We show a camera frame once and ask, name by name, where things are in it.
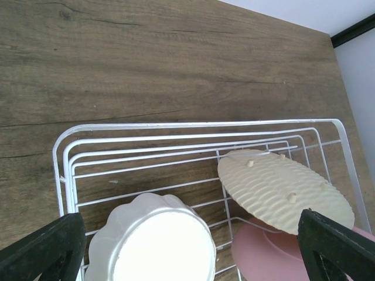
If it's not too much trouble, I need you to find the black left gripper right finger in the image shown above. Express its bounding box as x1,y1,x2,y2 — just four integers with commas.
298,209,374,280

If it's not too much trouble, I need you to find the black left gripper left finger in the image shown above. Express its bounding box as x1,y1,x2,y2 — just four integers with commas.
1,213,86,280

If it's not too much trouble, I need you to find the pink plate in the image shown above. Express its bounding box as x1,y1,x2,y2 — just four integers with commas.
231,218,374,280

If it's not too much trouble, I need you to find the yellow woven bamboo tray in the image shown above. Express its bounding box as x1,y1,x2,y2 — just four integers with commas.
217,149,355,235

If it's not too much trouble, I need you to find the white scalloped bowl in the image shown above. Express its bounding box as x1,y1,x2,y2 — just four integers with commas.
84,193,216,280

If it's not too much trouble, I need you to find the white wire dish rack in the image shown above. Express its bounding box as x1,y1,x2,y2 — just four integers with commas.
52,118,374,280

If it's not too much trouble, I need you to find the black aluminium frame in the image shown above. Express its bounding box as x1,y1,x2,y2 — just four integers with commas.
330,14,375,49

